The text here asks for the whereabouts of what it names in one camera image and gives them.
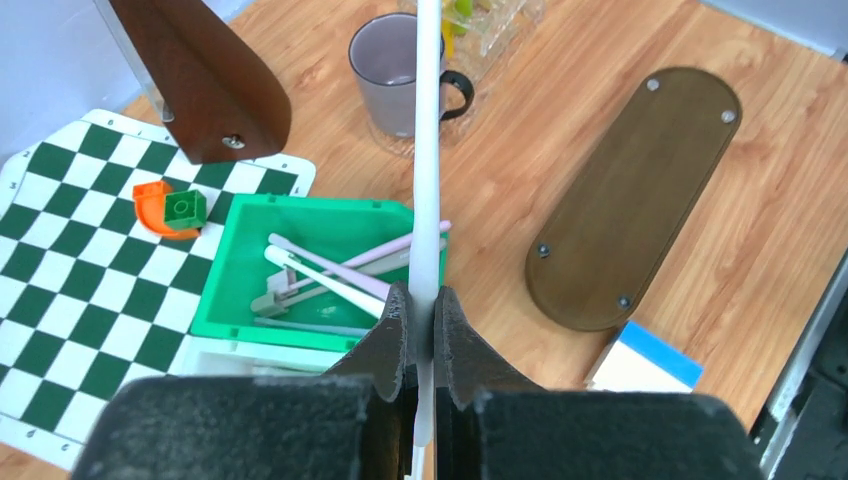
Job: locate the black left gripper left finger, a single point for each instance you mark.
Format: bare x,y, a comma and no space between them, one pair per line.
353,421

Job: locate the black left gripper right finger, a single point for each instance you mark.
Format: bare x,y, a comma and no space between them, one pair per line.
493,422

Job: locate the white toothbrush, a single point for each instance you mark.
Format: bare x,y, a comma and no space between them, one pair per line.
361,300
425,253

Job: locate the purple mug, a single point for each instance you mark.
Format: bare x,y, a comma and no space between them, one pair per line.
382,55

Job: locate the yellow toothpaste tube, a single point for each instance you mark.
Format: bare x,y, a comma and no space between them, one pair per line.
450,32

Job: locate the grey toothbrush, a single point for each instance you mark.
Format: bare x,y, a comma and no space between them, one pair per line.
265,305

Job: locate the pink toothbrush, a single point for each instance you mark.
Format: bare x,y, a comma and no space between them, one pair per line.
375,287
383,258

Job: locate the dark wooden oval tray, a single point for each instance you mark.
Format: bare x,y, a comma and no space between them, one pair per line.
597,254

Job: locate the white blue toy brick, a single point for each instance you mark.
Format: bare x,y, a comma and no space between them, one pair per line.
636,360

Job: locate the white bin with toothpastes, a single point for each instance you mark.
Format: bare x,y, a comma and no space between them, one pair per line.
215,357

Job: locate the green toy block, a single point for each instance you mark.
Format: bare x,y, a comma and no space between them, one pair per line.
185,210

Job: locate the orange toy block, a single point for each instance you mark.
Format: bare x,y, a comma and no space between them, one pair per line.
148,201

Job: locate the green white chessboard mat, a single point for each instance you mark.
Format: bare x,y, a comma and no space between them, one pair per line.
90,298

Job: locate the brown wooden metronome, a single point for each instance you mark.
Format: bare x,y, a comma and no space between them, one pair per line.
216,97

